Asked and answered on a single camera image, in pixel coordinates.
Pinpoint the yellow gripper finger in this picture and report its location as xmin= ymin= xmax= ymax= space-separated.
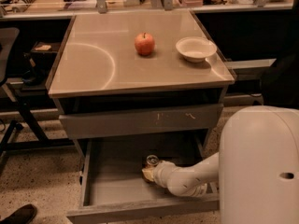
xmin=142 ymin=168 xmax=154 ymax=182

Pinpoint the orange soda can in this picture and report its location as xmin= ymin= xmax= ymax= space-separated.
xmin=144 ymin=155 xmax=160 ymax=168

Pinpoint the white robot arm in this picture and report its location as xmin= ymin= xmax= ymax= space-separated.
xmin=142 ymin=105 xmax=299 ymax=224

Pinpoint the open middle drawer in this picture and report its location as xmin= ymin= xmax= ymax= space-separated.
xmin=66 ymin=133 xmax=219 ymax=224

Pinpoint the closed top drawer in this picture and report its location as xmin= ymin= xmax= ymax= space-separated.
xmin=59 ymin=104 xmax=223 ymax=139

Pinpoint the grey drawer cabinet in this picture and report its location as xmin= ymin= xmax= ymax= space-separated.
xmin=45 ymin=10 xmax=236 ymax=224

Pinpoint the red apple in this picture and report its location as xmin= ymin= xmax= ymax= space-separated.
xmin=135 ymin=33 xmax=155 ymax=56

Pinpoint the white bowl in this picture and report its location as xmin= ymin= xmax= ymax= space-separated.
xmin=176 ymin=36 xmax=217 ymax=63

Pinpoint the dark shoe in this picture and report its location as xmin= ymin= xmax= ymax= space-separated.
xmin=0 ymin=204 xmax=36 ymax=224

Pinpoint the black office chair right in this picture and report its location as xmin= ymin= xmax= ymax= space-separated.
xmin=260 ymin=47 xmax=299 ymax=109

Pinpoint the black chair left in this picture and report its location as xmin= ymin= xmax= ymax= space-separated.
xmin=0 ymin=27 xmax=24 ymax=161

